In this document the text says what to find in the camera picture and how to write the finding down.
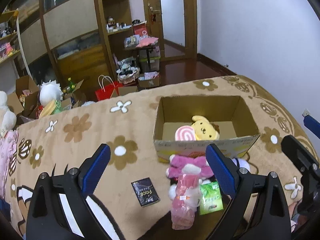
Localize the pink paper on table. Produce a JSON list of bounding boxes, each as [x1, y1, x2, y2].
[[136, 37, 158, 48]]

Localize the green bottle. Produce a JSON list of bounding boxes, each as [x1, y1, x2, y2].
[[67, 77, 75, 93]]

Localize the open cardboard box on floor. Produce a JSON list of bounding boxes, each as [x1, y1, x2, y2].
[[7, 75, 39, 117]]

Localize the pink plastic bag roll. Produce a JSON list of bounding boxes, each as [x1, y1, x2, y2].
[[170, 174, 202, 230]]

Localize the beige flower blanket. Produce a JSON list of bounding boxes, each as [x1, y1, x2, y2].
[[5, 75, 316, 239]]

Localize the wooden door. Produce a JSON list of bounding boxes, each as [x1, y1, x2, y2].
[[143, 0, 197, 62]]

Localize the green tissue pack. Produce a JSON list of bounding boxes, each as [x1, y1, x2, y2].
[[199, 181, 223, 215]]

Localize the wooden wardrobe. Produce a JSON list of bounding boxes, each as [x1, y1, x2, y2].
[[1, 0, 131, 100]]

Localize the black face mask packet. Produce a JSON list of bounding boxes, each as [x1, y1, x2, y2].
[[131, 178, 161, 207]]

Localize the pink floral cloth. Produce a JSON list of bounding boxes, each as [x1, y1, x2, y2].
[[0, 130, 18, 199]]

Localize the white cat plush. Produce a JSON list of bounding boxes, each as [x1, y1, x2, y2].
[[0, 91, 17, 138]]

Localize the white round plush head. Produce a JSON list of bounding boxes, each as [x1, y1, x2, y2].
[[39, 80, 63, 107]]

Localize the white display shelf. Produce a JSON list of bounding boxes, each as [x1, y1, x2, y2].
[[1, 9, 31, 93]]

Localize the cardboard box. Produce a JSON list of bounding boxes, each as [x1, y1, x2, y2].
[[153, 95, 260, 162], [7, 75, 39, 117]]

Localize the red box on shelf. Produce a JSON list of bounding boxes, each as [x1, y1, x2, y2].
[[132, 22, 148, 36]]

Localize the red paper gift bag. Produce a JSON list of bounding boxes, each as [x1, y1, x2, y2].
[[95, 75, 123, 101]]

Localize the basket of toys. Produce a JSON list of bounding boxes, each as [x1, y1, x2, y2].
[[116, 57, 140, 85]]

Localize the person's hand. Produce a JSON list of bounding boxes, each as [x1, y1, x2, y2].
[[288, 200, 304, 232]]

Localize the pink swirl roll plush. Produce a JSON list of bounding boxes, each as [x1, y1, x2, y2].
[[175, 125, 197, 141]]

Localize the yellow dog plush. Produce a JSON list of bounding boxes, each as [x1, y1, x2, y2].
[[191, 115, 220, 141]]

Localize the pink bear plush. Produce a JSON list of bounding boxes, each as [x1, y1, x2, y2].
[[165, 154, 251, 201]]

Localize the small black table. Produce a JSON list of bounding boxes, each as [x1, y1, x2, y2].
[[124, 45, 161, 73]]

